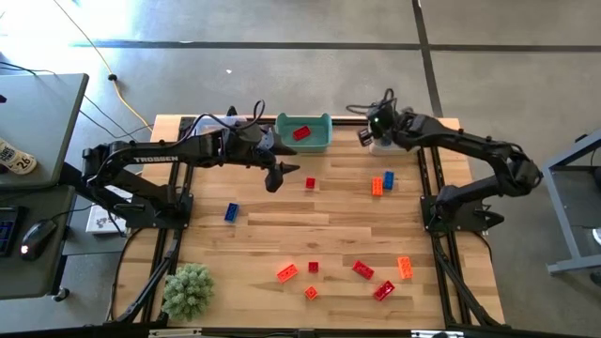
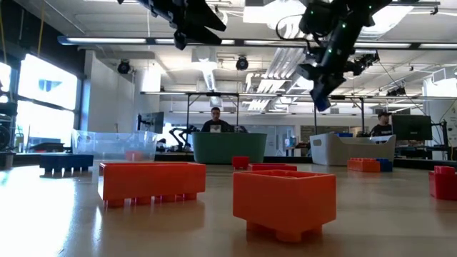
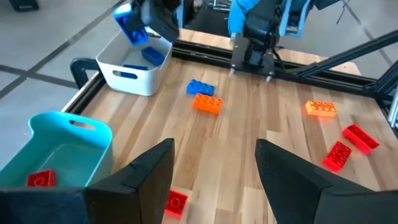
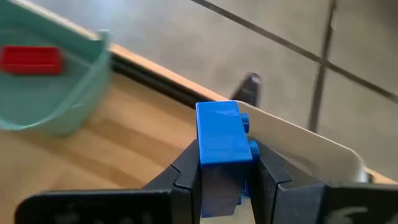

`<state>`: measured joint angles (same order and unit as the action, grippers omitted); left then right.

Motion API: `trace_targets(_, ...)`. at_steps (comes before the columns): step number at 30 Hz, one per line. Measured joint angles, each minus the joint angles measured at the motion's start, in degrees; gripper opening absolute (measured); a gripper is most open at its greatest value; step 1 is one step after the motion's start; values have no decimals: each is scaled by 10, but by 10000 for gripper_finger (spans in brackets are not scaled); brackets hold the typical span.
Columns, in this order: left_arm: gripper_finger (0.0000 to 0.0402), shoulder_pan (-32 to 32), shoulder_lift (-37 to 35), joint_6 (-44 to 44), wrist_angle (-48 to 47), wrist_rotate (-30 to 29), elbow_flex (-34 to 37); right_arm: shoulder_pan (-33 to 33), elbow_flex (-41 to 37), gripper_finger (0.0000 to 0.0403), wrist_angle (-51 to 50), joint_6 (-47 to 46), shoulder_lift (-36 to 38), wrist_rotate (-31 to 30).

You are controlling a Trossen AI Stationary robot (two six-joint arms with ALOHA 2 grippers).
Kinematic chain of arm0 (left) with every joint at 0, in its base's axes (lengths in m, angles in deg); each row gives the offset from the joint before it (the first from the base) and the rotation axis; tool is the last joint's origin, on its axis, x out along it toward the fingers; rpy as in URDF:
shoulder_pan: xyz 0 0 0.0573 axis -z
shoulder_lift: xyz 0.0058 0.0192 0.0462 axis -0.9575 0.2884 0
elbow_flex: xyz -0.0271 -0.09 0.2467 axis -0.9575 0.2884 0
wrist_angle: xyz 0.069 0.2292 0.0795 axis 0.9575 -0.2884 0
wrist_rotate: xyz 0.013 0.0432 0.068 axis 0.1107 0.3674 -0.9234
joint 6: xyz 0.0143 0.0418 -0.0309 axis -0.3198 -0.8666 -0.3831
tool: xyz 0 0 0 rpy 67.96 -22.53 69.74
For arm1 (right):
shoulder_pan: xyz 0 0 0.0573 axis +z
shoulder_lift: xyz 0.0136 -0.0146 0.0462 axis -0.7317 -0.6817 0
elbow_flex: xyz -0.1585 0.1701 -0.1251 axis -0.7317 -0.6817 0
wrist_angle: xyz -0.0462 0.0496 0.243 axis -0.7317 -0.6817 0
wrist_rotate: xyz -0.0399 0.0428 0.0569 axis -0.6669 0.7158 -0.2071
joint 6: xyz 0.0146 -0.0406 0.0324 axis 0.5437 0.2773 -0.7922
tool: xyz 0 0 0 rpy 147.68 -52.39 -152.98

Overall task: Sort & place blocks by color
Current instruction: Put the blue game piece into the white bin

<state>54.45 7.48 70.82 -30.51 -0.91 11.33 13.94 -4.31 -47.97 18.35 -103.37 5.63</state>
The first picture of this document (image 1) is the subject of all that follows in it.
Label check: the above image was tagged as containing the light grey desk top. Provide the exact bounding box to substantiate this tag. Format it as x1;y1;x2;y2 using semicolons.
0;72;90;190

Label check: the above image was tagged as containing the green artificial plant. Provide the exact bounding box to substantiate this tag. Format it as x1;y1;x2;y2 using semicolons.
162;262;216;323

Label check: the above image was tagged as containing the black aluminium table frame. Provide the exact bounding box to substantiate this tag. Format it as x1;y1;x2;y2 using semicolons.
110;115;503;338

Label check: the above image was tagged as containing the grey metal stand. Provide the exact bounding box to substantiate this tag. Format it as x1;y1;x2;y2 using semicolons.
542;130;601;276

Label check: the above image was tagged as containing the white plastic bin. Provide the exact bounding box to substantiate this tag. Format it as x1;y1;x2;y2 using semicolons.
367;138;422;157

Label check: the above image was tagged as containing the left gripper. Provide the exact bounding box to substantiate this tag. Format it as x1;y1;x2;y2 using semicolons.
224;134;301;194

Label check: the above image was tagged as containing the black computer mouse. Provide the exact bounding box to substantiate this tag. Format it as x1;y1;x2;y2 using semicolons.
19;218;58;262

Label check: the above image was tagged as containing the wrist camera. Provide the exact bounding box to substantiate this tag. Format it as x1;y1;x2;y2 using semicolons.
365;105;390;137
236;122;264;145

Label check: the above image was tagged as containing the dark grey desk top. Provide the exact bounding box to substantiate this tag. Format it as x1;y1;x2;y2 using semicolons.
0;184;77;300

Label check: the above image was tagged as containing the teal plastic bin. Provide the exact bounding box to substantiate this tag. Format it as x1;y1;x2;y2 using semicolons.
274;112;334;154

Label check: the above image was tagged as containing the black desk support beam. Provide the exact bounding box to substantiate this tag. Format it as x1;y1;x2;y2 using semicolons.
56;161;135;215

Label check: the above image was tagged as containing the silver metal bracket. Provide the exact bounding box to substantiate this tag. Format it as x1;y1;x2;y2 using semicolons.
410;330;466;338
148;328;203;338

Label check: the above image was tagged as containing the yellow extension cable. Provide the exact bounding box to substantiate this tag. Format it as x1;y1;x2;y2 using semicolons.
52;0;155;132

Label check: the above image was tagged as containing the clear plastic bin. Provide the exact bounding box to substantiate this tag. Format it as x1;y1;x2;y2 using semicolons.
190;115;276;151

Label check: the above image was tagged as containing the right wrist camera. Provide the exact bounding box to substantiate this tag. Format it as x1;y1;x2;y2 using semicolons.
365;105;390;137

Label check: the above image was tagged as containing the black keyboard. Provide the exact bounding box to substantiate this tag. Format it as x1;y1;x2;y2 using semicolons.
0;205;21;258

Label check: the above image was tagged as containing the white printed can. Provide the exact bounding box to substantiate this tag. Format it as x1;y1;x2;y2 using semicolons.
0;137;38;176

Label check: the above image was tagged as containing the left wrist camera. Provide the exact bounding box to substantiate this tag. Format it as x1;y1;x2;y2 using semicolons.
236;122;264;145

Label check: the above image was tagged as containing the white cardboard box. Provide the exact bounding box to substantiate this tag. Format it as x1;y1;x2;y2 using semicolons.
85;181;142;235

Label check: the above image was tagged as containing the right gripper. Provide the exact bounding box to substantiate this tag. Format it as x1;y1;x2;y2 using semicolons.
357;109;414;148

